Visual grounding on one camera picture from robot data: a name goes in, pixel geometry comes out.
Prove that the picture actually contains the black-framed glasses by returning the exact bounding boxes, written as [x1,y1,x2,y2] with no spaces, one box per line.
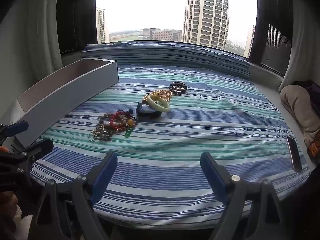
[136,99,162,118]

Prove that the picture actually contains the low wide building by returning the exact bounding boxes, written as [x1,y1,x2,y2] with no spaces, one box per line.
[149,28,183,42]

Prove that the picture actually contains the person's left hand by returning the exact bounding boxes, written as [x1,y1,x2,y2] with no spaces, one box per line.
[0,191,19,222]

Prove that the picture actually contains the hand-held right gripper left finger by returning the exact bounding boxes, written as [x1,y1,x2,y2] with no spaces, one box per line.
[27,152,118,240]

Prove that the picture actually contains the black smartphone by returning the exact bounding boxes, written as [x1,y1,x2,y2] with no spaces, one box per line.
[285,136,302,173]

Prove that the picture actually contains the small black clip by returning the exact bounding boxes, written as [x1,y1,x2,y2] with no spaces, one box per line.
[100,130,113,142]

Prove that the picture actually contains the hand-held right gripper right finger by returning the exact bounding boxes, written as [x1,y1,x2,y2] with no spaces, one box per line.
[200,152,296,240]

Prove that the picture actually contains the tall apartment building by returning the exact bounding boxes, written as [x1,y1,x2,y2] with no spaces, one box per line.
[182,0,230,51]

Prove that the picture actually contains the pale jade bangle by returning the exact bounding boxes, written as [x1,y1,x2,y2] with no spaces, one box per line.
[146,94,171,112]

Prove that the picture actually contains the gold pendant necklace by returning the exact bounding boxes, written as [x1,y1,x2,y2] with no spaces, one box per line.
[143,89,173,105]

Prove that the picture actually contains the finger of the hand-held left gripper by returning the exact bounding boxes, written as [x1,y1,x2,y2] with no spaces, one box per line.
[0,120,29,138]
[9,138,54,166]

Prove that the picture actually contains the red bead bracelet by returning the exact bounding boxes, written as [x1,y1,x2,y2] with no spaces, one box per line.
[109,111,127,131]

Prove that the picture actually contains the dark window screen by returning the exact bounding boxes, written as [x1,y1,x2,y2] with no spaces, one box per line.
[250,0,295,76]
[56,0,98,55]

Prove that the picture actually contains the white curtain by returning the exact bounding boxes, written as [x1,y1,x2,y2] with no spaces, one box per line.
[278,0,320,92]

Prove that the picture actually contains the slim apartment tower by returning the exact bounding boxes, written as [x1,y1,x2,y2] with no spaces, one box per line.
[96,7,110,45]
[243,24,256,58]

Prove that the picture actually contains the white cardboard box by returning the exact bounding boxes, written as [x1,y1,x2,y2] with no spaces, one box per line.
[15,57,119,150]

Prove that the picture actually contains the blue striped bed sheet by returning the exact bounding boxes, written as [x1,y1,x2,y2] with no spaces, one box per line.
[30,41,310,230]

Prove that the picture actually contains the orange and black packet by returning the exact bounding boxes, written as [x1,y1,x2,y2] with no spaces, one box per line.
[309,130,320,164]

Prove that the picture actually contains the wooden bead bracelet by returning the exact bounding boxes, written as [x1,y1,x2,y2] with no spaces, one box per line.
[99,113,137,131]

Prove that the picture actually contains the beige folded cloth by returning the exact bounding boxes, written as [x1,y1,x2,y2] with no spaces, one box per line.
[279,84,320,147]

